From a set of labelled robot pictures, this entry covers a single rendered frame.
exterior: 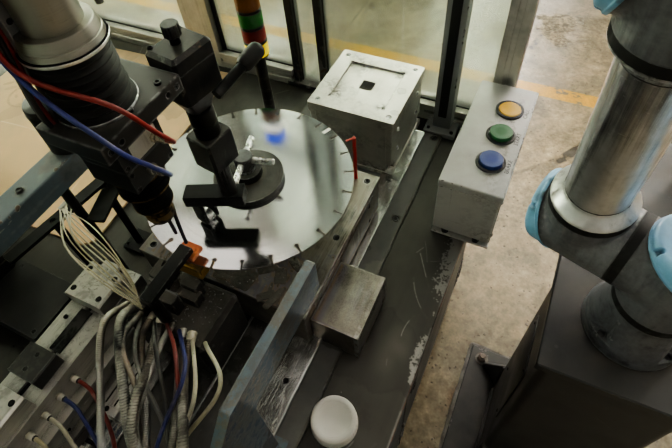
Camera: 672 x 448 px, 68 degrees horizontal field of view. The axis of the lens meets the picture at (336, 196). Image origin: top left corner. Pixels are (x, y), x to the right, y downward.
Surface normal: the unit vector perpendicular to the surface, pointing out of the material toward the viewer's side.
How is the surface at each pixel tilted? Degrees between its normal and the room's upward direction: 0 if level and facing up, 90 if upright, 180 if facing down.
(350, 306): 0
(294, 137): 0
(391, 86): 0
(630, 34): 98
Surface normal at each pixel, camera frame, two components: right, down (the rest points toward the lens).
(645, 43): -0.79, 0.58
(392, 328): -0.06, -0.62
